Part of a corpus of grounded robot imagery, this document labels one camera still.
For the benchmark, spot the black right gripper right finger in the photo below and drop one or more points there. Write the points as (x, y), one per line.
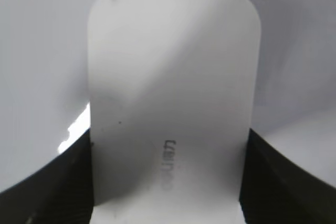
(275, 190)

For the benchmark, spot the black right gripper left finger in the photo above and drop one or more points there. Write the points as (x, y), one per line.
(60, 192)

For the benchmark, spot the white rectangular board eraser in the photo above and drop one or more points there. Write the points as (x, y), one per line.
(171, 92)

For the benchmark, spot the white board with grey frame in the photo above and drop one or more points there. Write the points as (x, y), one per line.
(44, 81)

